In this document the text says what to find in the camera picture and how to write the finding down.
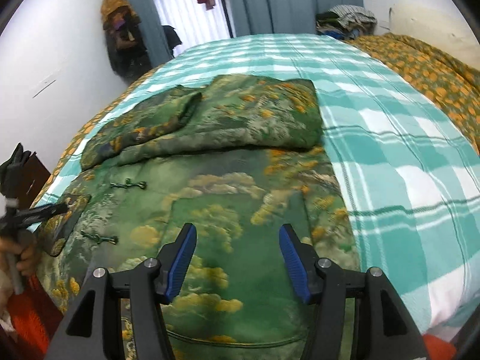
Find blue curtain left panel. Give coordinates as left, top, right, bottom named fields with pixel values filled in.
left=127, top=0, right=172, bottom=66

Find pile of clothes by bed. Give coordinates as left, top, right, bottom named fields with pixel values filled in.
left=316, top=5, right=377, bottom=41

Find orange floral green quilt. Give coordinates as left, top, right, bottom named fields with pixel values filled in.
left=37, top=34, right=479, bottom=214

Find cream bed headboard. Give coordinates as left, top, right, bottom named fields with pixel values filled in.
left=389, top=2, right=479, bottom=70

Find dark wooden dresser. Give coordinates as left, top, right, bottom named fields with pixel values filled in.
left=16, top=152, right=50, bottom=210

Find person's cream sleeve forearm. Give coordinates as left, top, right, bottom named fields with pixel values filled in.
left=0, top=271, right=17, bottom=339

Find teal white plaid bed sheet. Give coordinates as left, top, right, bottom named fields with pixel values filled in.
left=37, top=34, right=479, bottom=336

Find green landscape print padded jacket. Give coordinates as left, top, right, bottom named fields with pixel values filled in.
left=38, top=74, right=360, bottom=359

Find coats hanging on rack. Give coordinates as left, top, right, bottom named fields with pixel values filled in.
left=100, top=0, right=152, bottom=83

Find person's left hand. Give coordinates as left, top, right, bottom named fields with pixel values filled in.
left=1, top=231, right=41, bottom=279

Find white wall switch plate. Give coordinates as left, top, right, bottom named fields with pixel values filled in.
left=32, top=79, right=56, bottom=98

